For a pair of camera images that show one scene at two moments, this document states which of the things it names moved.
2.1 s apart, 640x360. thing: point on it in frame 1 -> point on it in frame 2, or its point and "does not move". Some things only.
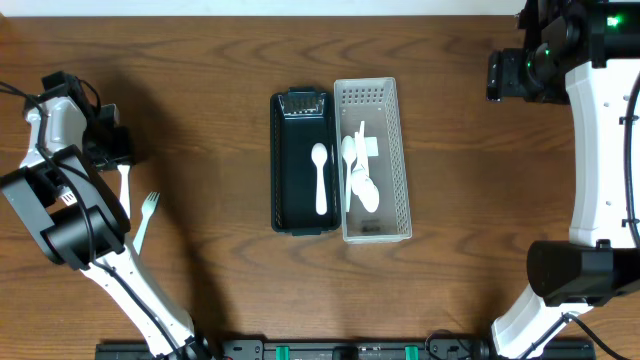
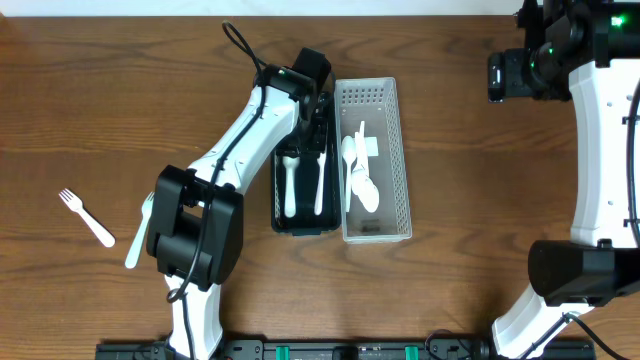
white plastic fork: x=125 y=188 -> x=290 y=202
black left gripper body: x=111 y=150 -> x=310 y=138
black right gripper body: x=538 y=77 does not move
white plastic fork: x=148 y=206 does not move
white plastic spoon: x=365 y=188 does not move
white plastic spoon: x=361 y=134 does not move
